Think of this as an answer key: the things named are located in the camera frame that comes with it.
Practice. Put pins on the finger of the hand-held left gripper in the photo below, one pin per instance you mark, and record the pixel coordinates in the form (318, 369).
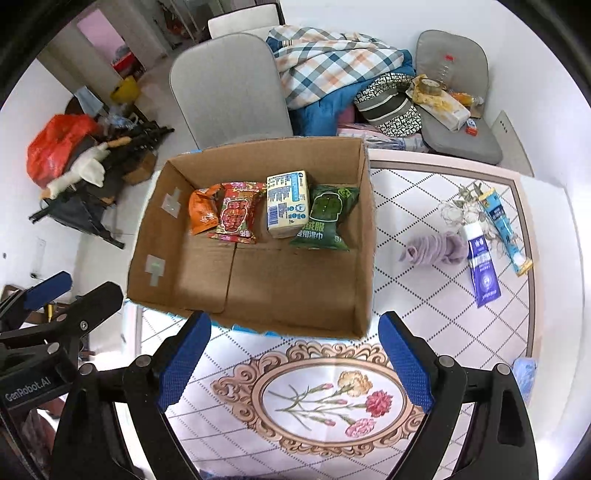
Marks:
(94, 304)
(46, 290)

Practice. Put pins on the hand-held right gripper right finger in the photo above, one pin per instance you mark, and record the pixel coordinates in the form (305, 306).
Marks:
(408, 364)

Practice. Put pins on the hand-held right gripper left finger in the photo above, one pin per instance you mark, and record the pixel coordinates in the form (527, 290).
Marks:
(182, 364)

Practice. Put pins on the floral printed tablecloth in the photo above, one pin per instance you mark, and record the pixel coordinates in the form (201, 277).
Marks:
(415, 304)

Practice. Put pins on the light blue cloth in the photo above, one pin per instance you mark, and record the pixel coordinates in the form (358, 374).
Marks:
(525, 376)

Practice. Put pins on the purple rolled socks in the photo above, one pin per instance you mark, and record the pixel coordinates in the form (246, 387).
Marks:
(434, 249)

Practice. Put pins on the blue white tube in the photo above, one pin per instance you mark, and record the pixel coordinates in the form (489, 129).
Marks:
(482, 270)

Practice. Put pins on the open cardboard box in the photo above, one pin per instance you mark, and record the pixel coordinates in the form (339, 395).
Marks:
(286, 286)

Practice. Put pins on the white plush goose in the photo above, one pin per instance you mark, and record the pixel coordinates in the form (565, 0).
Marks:
(87, 166)

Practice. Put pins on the orange snack packet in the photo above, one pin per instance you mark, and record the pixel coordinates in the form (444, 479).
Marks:
(203, 212)

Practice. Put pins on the small brown cardboard box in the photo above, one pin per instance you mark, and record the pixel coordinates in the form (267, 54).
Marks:
(138, 168)

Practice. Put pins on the red plastic bag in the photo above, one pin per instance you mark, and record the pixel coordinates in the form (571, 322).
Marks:
(55, 143)

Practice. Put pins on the red snack packet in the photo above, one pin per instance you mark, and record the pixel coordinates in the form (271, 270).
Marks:
(238, 214)

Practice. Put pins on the light blue yellow tube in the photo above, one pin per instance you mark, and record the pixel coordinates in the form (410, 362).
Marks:
(503, 230)

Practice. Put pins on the green wet wipe packet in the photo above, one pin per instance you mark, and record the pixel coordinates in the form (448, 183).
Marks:
(325, 217)

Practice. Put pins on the cream and blue carton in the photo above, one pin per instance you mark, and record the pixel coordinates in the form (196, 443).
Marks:
(286, 203)

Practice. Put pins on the yellow bag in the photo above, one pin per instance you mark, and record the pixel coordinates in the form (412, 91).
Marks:
(124, 90)

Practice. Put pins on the small red box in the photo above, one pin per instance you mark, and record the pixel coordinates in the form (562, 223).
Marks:
(472, 128)

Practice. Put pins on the grey fabric chair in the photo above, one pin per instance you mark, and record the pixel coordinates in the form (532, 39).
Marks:
(231, 92)

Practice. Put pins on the black white patterned hat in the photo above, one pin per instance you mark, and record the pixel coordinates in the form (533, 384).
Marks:
(388, 110)

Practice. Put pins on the yellow white carton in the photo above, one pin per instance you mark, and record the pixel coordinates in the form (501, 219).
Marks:
(445, 111)

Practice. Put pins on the blue quilt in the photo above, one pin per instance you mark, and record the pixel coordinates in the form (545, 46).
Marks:
(323, 113)

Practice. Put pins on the orange bottle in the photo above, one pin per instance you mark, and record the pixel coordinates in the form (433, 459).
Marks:
(464, 98)

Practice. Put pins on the clear tape roll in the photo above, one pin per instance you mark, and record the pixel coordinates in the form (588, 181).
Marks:
(429, 85)

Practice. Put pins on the clear plastic bottle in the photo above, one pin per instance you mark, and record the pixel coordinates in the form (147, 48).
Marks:
(444, 69)

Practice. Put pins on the plaid blanket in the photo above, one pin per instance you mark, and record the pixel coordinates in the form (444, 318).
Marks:
(323, 60)

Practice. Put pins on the white chair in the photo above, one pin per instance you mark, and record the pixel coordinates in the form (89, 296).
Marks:
(244, 23)

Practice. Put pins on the grey cushioned chair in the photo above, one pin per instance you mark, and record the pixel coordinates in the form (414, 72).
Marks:
(455, 48)

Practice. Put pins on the white wall socket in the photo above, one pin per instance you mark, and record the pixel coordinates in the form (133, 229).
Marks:
(503, 123)

